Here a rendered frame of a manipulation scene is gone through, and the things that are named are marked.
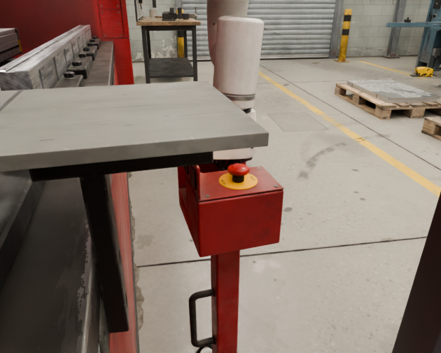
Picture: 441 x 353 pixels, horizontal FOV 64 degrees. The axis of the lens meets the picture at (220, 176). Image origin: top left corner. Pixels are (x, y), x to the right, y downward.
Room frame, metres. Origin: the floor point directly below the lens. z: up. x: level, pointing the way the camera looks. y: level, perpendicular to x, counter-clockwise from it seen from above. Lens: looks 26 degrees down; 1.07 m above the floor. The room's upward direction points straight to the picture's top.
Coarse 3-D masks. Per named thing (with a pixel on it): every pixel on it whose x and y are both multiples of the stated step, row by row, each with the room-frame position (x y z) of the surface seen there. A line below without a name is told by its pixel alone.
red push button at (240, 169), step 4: (236, 164) 0.60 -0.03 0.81; (240, 164) 0.60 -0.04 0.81; (228, 168) 0.59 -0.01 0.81; (232, 168) 0.58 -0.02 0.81; (236, 168) 0.58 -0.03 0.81; (240, 168) 0.58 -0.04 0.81; (244, 168) 0.58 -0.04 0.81; (248, 168) 0.59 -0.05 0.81; (232, 172) 0.58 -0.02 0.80; (236, 172) 0.57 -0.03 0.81; (240, 172) 0.57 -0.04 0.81; (244, 172) 0.58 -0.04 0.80; (232, 176) 0.59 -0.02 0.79; (236, 176) 0.58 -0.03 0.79; (240, 176) 0.58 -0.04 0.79; (232, 180) 0.59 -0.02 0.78; (236, 180) 0.58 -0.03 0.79; (240, 180) 0.58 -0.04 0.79
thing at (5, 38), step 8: (0, 32) 1.43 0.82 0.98; (8, 32) 1.54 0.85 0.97; (16, 32) 1.65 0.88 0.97; (0, 40) 1.40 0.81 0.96; (8, 40) 1.50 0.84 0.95; (16, 40) 1.62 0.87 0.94; (0, 48) 1.38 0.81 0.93; (8, 48) 1.51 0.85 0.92; (16, 48) 1.59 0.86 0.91; (0, 56) 1.36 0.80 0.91; (8, 56) 1.46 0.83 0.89
